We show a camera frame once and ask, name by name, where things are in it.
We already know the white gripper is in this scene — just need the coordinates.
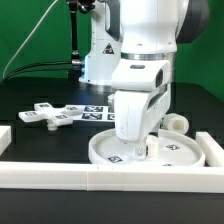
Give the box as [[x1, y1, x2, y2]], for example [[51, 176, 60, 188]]
[[114, 85, 171, 158]]

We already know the white round table top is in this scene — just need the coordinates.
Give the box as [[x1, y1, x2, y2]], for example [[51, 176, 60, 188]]
[[88, 129, 205, 167]]

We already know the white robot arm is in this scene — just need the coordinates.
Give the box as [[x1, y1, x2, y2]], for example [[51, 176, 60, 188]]
[[80, 0, 209, 163]]

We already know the white front fence bar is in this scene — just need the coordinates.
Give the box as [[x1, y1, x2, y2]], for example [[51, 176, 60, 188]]
[[0, 162, 224, 193]]

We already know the white fence bar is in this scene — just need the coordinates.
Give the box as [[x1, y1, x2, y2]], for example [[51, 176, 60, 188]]
[[196, 132, 224, 168], [0, 162, 224, 193]]

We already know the white marker sheet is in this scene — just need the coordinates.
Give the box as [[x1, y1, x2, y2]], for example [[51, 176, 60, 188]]
[[72, 105, 114, 122]]

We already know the white right fence bar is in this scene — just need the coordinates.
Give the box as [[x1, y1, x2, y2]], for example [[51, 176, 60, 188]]
[[196, 132, 224, 168]]

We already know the white cross-shaped table base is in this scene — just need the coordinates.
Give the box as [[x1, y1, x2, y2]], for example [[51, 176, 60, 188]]
[[18, 102, 84, 131]]

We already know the white left fence block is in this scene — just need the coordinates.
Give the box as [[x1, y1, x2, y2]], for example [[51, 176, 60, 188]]
[[0, 126, 12, 156]]

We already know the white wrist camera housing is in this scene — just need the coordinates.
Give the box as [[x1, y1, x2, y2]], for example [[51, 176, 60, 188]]
[[112, 59, 171, 92]]

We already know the black cable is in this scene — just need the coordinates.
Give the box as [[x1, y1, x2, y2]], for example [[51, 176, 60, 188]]
[[0, 60, 81, 84]]

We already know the grey cable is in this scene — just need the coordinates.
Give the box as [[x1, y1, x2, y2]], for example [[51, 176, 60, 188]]
[[1, 0, 58, 80]]

